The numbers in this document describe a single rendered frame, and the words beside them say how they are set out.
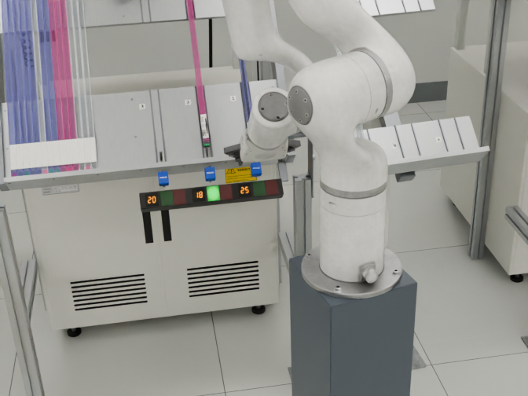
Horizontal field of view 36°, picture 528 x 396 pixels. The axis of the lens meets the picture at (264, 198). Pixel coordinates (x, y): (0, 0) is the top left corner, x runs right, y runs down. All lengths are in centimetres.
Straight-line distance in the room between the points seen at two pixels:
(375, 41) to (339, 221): 32
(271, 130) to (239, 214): 84
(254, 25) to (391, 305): 58
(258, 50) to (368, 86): 31
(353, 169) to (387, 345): 38
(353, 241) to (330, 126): 25
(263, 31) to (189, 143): 49
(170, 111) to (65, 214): 52
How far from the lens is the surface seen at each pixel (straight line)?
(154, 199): 194
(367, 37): 140
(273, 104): 156
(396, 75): 138
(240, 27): 157
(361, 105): 133
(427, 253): 295
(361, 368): 159
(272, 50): 157
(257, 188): 195
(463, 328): 261
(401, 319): 157
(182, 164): 193
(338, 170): 140
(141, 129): 198
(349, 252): 147
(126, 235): 238
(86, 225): 237
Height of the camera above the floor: 156
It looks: 28 degrees down
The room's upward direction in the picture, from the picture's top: 2 degrees counter-clockwise
